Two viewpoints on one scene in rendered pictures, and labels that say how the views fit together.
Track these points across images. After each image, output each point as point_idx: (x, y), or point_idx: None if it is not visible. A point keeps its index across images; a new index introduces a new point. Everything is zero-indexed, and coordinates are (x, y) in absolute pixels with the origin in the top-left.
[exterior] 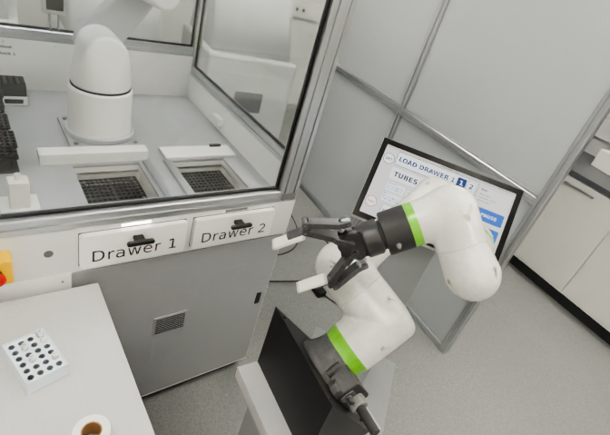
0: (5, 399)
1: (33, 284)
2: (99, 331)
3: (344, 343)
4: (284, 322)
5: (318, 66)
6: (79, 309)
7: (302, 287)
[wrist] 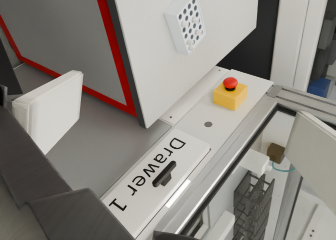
0: None
1: (187, 104)
2: (145, 66)
3: None
4: (0, 38)
5: None
6: (158, 90)
7: (75, 87)
